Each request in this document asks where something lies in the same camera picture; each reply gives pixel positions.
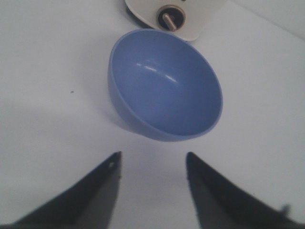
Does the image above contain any cream white toaster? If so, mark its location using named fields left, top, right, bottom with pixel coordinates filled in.
left=125, top=0, right=226, bottom=42

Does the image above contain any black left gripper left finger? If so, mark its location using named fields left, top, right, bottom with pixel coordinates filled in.
left=9, top=152, right=122, bottom=229

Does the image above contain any blue plastic bowl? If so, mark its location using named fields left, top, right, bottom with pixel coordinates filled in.
left=108, top=29, right=223, bottom=141

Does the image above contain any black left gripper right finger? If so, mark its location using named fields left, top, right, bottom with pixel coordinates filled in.
left=186, top=152, right=298, bottom=229

